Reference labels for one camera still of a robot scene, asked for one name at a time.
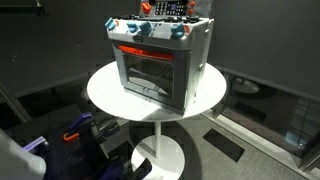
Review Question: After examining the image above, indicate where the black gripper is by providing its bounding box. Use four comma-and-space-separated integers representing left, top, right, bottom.
43, 112, 153, 180

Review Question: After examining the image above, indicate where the white grey toy stove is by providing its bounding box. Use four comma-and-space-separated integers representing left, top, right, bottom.
104, 0, 215, 116

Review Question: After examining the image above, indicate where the blue stove knob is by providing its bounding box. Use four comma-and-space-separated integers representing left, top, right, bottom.
139, 20, 153, 37
126, 20, 139, 34
104, 17, 118, 31
170, 22, 186, 39

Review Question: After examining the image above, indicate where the black stove keypad panel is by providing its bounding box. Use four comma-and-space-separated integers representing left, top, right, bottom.
154, 0, 188, 17

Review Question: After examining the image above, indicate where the orange hook clip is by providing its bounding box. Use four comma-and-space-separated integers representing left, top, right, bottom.
63, 132, 81, 143

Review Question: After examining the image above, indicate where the grey oven door with window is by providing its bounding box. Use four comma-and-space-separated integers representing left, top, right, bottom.
112, 40, 192, 112

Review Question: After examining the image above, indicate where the white floor sill strip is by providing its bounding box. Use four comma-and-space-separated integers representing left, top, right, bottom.
201, 111, 320, 180

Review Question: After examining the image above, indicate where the large orange panel knob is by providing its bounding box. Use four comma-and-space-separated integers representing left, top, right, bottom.
141, 2, 152, 14

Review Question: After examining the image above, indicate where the round white pedestal table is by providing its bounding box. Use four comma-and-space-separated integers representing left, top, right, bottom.
86, 60, 228, 180

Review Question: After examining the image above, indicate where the orange oven door handle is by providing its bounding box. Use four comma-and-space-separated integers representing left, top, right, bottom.
118, 44, 175, 62

